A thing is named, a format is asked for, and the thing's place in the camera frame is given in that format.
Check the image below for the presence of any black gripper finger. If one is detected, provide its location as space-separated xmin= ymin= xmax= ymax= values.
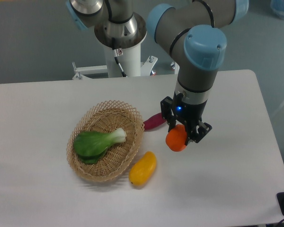
xmin=160 ymin=96 xmax=177 ymax=132
xmin=184 ymin=121 xmax=212 ymax=145

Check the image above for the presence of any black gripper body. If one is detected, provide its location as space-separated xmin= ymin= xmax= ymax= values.
xmin=172 ymin=93 xmax=207 ymax=129

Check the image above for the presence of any orange toy fruit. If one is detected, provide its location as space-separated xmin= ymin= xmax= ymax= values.
xmin=165 ymin=124 xmax=187 ymax=152

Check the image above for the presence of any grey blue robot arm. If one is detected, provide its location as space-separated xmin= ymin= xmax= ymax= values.
xmin=66 ymin=0 xmax=249 ymax=143

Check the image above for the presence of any purple sweet potato toy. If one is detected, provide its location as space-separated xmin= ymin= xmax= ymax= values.
xmin=143 ymin=113 xmax=166 ymax=131

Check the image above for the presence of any woven wicker basket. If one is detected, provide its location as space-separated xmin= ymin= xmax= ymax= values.
xmin=67 ymin=100 xmax=144 ymax=183

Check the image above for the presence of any yellow mango toy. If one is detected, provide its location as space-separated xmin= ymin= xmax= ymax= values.
xmin=128 ymin=151 xmax=157 ymax=187

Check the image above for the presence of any green bok choy toy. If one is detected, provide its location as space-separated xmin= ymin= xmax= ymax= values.
xmin=73 ymin=128 xmax=127 ymax=165

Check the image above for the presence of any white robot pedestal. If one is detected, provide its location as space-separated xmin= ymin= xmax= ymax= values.
xmin=71 ymin=21 xmax=180 ymax=80

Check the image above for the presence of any black cable on pedestal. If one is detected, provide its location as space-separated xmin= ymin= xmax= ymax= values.
xmin=111 ymin=37 xmax=128 ymax=78

